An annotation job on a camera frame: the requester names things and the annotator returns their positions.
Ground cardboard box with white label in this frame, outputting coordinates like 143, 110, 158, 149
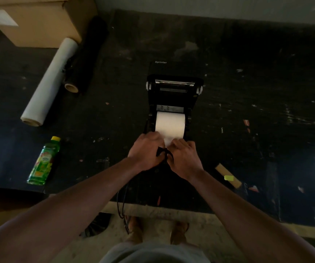
0, 0, 98, 49

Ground person's left hand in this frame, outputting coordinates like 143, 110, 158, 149
127, 131, 165, 173

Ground green drink bottle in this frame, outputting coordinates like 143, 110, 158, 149
27, 136, 61, 186

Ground person's foot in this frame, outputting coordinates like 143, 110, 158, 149
126, 216, 144, 244
170, 221, 190, 245

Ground black film roll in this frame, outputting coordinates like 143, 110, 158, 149
63, 15, 109, 94

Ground black object under table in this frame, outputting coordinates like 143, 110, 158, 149
79, 213, 112, 239

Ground white film roll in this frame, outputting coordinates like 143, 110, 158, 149
20, 37, 79, 127

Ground person's right hand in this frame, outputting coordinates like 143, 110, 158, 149
167, 138, 205, 182

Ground person's right forearm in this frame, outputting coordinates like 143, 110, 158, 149
187, 169, 315, 263

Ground person's grey shorts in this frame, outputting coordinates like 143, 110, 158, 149
99, 241, 211, 263

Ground person's left foot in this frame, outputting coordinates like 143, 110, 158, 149
126, 216, 144, 244

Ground person's right foot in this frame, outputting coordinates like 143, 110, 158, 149
170, 221, 190, 245

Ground black printer cable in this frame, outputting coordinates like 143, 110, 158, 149
116, 183, 132, 235

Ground brown cardboard core tube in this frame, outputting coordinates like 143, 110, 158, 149
215, 163, 242, 189

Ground white label paper roll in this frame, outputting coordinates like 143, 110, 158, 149
155, 111, 186, 148

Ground person's left forearm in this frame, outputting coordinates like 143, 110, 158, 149
0, 157, 143, 263

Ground black printer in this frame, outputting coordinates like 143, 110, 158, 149
143, 60, 204, 165

